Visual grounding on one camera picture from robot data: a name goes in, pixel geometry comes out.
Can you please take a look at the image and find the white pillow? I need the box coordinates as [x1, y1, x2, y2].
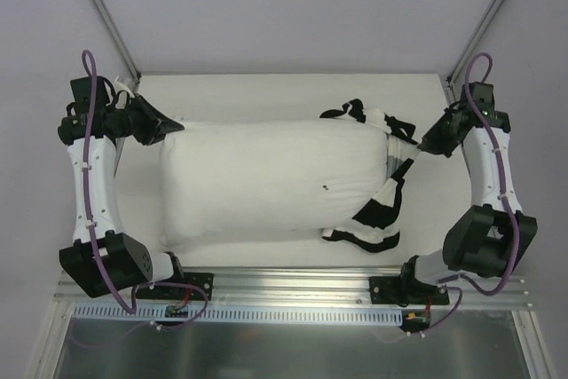
[160, 119, 388, 246]

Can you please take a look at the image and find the black white striped pillowcase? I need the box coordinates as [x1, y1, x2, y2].
[319, 99, 420, 254]

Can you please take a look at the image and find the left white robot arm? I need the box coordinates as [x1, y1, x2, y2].
[58, 76, 185, 299]

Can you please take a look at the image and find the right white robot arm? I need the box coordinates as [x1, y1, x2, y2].
[398, 82, 538, 304]

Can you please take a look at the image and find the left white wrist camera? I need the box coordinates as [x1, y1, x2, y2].
[113, 76, 135, 101]

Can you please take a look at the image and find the right aluminium frame post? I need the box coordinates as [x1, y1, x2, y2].
[446, 0, 508, 87]

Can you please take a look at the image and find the aluminium frame post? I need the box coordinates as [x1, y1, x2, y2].
[89, 0, 141, 87]
[446, 0, 508, 87]

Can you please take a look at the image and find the left aluminium frame post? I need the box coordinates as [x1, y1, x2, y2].
[89, 0, 141, 87]

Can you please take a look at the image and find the aluminium mounting rail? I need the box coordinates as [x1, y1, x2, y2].
[52, 265, 533, 312]

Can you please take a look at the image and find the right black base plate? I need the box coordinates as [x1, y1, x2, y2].
[368, 276, 449, 307]

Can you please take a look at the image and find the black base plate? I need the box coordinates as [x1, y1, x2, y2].
[368, 276, 449, 307]
[136, 272, 215, 302]

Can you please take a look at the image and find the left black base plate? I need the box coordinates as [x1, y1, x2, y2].
[136, 272, 215, 302]

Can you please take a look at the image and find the white slotted cable duct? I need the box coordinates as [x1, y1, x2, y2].
[73, 303, 403, 327]

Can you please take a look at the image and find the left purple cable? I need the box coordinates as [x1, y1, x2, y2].
[82, 50, 209, 331]

